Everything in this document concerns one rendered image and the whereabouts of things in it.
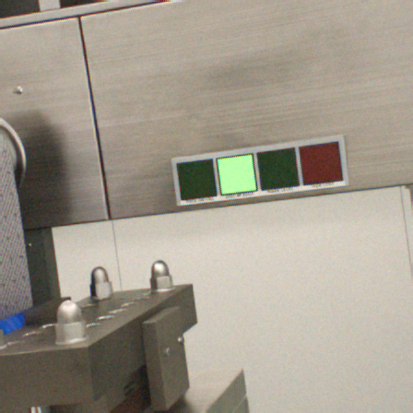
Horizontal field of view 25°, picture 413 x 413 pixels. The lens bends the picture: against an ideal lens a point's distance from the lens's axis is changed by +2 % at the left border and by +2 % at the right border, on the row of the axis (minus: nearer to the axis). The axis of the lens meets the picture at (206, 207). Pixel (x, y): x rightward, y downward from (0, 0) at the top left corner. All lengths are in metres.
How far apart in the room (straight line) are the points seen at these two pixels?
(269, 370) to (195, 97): 2.57
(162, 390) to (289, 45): 0.49
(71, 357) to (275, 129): 0.46
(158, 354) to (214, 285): 2.63
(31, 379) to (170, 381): 0.22
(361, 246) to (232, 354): 0.69
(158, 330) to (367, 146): 0.38
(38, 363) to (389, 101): 0.58
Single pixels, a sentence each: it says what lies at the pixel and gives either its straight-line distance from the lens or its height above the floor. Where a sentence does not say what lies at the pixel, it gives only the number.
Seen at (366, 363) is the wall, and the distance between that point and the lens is 3.75.
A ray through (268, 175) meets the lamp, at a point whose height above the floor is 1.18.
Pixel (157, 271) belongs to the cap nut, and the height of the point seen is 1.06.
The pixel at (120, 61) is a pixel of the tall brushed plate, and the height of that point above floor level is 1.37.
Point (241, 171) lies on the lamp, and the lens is 1.32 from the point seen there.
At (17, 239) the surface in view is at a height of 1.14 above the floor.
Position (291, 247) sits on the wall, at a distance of 3.71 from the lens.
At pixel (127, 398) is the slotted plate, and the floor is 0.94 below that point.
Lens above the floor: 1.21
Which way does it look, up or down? 3 degrees down
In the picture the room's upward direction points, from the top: 8 degrees counter-clockwise
